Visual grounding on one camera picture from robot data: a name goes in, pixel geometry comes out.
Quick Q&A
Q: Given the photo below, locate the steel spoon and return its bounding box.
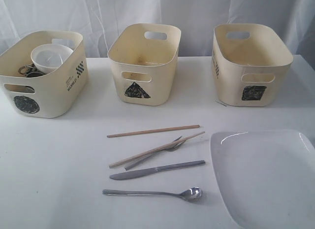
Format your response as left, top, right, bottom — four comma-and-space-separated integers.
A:
102, 187, 203, 201

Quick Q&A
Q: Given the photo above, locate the wooden chopstick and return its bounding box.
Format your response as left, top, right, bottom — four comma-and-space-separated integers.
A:
106, 125, 200, 138
109, 131, 205, 168

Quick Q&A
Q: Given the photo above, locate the white round bowl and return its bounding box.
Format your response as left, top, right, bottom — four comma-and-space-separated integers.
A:
31, 43, 73, 74

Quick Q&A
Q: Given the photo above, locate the cream bin with triangle mark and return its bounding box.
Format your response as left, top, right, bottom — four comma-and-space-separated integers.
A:
108, 23, 181, 106

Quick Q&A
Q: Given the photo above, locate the steel fork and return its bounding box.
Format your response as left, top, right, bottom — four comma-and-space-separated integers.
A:
124, 141, 185, 171

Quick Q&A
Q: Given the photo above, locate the large white square plate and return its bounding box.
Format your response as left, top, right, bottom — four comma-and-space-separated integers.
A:
210, 130, 315, 229

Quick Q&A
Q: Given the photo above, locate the steel table knife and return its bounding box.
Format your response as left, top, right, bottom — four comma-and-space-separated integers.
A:
109, 160, 206, 180

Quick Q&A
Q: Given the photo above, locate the cream bin with circle mark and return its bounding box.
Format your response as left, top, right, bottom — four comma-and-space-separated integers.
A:
0, 31, 88, 118

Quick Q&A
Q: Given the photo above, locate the cream bin with square mark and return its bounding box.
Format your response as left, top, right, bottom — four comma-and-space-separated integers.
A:
212, 24, 293, 106

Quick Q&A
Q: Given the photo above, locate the steel mug with wire handle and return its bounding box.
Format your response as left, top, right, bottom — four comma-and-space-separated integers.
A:
18, 64, 45, 78

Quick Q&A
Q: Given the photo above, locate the white backdrop curtain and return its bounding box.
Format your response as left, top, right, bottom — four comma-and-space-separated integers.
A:
0, 0, 315, 57

